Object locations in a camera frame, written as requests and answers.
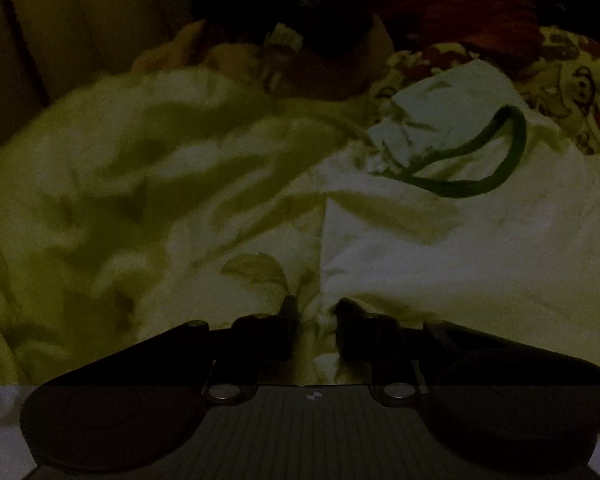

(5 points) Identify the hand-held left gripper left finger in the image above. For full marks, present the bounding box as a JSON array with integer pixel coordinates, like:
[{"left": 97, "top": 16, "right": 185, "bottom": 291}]
[{"left": 44, "top": 294, "right": 301, "bottom": 405}]

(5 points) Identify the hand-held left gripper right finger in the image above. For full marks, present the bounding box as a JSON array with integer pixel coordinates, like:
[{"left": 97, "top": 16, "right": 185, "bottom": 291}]
[{"left": 334, "top": 297, "right": 600, "bottom": 407}]

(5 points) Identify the white garment with green trim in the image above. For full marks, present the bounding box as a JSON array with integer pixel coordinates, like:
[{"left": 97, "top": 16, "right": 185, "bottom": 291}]
[{"left": 319, "top": 59, "right": 600, "bottom": 376}]

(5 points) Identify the cream floral blanket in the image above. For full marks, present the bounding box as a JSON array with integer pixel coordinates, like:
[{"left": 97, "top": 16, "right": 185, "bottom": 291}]
[{"left": 0, "top": 67, "right": 600, "bottom": 386}]

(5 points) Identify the pink cloth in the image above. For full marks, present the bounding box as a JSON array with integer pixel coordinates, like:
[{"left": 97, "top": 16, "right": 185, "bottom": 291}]
[{"left": 262, "top": 17, "right": 398, "bottom": 103}]

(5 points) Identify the orange cloth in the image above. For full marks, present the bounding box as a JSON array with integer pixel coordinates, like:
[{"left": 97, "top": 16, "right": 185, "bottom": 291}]
[{"left": 130, "top": 19, "right": 263, "bottom": 77}]

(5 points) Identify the printed blanket with cartoon figures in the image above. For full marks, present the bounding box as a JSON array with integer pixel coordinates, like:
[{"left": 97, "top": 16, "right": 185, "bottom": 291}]
[{"left": 375, "top": 25, "right": 600, "bottom": 157}]

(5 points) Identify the red knit cloth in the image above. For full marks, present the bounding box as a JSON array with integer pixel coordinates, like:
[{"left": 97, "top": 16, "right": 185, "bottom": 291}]
[{"left": 375, "top": 0, "right": 543, "bottom": 63}]

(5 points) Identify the beige curtain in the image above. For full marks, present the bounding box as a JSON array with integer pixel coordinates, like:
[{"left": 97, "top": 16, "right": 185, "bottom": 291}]
[{"left": 0, "top": 0, "right": 221, "bottom": 166}]

